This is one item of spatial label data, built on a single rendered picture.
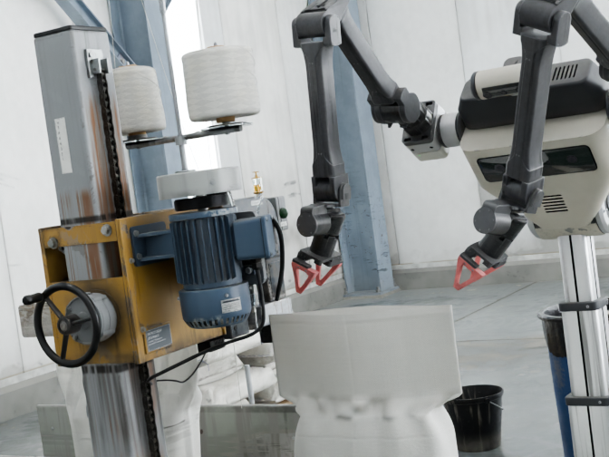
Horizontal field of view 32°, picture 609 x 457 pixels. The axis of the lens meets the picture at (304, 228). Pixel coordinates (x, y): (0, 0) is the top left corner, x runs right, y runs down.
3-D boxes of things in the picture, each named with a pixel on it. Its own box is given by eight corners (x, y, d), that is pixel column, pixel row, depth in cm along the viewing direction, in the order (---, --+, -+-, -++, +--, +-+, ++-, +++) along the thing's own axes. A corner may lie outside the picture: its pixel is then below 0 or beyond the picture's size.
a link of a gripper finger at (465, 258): (439, 280, 231) (463, 247, 227) (452, 274, 237) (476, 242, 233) (463, 301, 229) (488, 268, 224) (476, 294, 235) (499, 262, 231)
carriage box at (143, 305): (229, 334, 253) (211, 203, 251) (139, 365, 224) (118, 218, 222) (149, 337, 265) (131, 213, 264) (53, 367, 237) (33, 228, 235)
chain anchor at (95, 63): (113, 76, 231) (109, 47, 230) (98, 76, 226) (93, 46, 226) (103, 78, 232) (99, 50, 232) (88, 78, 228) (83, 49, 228)
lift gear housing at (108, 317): (120, 339, 227) (113, 288, 226) (103, 345, 222) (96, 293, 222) (83, 341, 232) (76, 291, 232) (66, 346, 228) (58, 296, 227)
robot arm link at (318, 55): (341, 13, 239) (303, 16, 246) (326, 14, 235) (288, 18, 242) (357, 199, 248) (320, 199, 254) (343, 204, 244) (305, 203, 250)
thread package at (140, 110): (179, 130, 256) (170, 61, 255) (141, 131, 244) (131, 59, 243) (132, 138, 264) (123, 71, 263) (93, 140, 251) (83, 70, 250)
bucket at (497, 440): (518, 437, 504) (512, 384, 502) (497, 456, 478) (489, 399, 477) (460, 436, 519) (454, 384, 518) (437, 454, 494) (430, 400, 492)
